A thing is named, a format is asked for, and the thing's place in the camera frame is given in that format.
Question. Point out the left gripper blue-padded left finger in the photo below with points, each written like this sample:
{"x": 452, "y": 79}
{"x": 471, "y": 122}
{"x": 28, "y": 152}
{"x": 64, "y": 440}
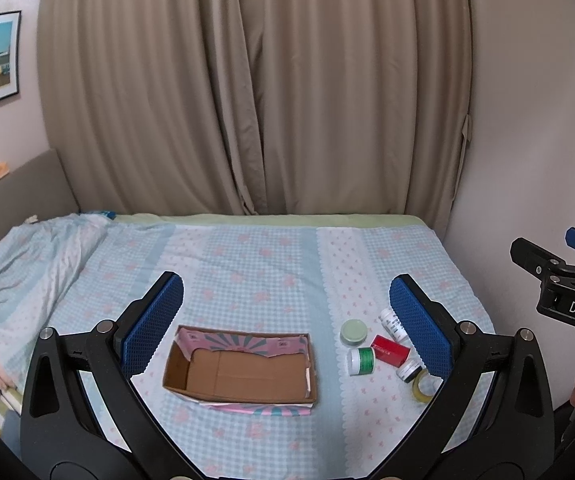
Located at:
{"x": 82, "y": 418}

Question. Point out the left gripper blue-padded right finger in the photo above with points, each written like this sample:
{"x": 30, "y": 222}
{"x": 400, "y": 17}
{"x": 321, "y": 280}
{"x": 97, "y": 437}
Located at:
{"x": 491, "y": 418}

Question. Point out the small black capped white jar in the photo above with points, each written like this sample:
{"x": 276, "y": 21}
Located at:
{"x": 409, "y": 370}

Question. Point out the pale green round lid jar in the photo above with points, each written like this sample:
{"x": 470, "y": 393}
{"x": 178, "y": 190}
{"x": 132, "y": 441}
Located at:
{"x": 353, "y": 332}

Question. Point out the red carton box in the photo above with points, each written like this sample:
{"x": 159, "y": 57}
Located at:
{"x": 389, "y": 351}

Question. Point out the crumpled light blue blanket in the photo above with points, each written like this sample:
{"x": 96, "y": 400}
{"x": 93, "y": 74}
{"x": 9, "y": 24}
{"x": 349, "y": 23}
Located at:
{"x": 39, "y": 262}

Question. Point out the open cardboard box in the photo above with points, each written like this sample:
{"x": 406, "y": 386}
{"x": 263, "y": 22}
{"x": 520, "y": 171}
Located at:
{"x": 266, "y": 374}

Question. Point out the checked light blue bedspread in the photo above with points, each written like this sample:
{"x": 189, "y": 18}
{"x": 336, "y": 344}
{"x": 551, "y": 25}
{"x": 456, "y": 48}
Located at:
{"x": 264, "y": 279}

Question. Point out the white pill bottle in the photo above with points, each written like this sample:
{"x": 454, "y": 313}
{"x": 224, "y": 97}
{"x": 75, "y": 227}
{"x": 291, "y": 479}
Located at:
{"x": 393, "y": 326}

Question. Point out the grey bed headboard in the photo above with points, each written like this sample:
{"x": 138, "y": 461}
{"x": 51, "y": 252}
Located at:
{"x": 38, "y": 188}

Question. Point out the yellow tape roll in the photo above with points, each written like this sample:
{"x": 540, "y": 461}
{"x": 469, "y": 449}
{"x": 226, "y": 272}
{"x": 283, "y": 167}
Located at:
{"x": 425, "y": 386}

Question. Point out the beige curtain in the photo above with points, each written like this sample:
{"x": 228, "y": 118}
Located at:
{"x": 254, "y": 107}

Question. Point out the green labelled white jar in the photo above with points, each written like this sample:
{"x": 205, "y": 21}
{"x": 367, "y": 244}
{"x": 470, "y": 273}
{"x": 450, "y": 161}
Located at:
{"x": 360, "y": 361}

